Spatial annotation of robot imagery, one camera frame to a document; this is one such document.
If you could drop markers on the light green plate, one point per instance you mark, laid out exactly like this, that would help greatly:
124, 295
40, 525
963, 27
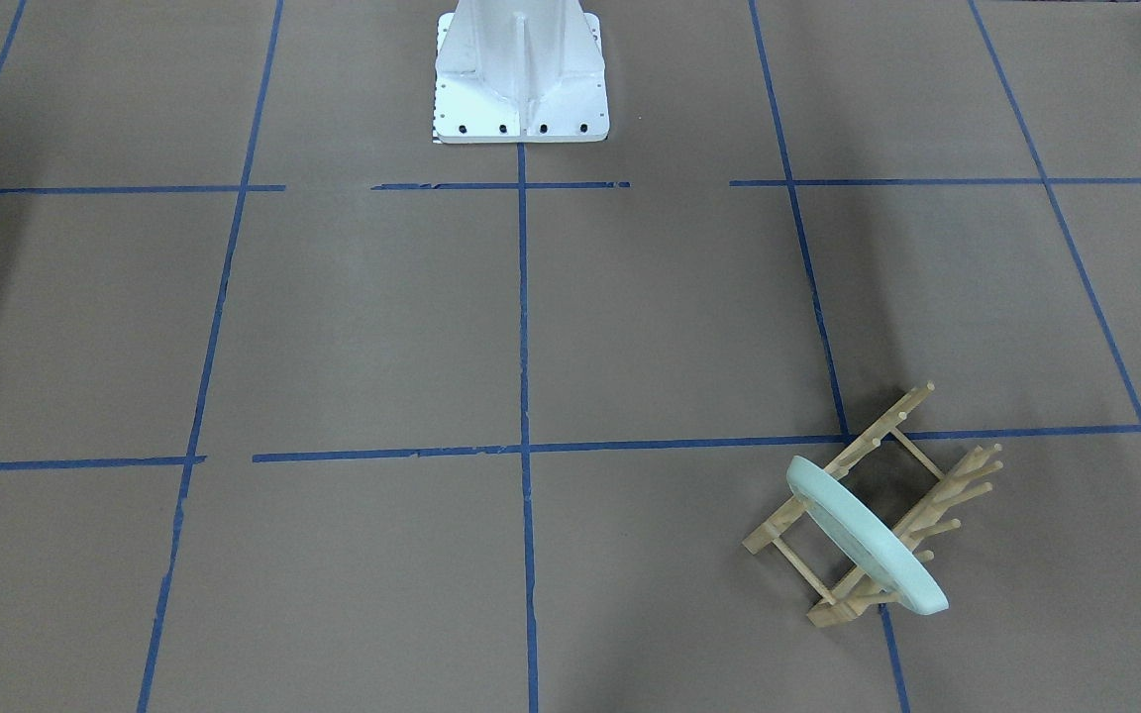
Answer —
864, 538

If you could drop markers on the wooden dish rack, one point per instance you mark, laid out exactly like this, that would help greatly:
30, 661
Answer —
906, 488

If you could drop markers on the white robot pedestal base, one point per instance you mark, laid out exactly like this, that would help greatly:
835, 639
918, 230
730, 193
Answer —
519, 71

